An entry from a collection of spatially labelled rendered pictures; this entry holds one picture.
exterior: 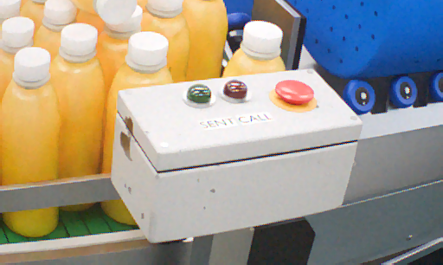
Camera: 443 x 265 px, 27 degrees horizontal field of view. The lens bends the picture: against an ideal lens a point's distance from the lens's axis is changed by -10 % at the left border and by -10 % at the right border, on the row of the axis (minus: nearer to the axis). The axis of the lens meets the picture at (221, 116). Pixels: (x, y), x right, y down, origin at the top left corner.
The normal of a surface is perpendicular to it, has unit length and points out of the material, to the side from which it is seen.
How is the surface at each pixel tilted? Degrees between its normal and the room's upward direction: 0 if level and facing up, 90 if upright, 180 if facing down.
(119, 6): 91
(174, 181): 90
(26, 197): 90
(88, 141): 90
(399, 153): 70
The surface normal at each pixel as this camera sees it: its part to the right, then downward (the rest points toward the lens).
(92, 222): 0.14, -0.84
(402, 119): 0.41, -0.11
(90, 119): 0.68, 0.46
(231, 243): 0.42, 0.52
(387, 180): 0.44, 0.21
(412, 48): 0.35, 0.77
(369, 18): -0.90, 0.11
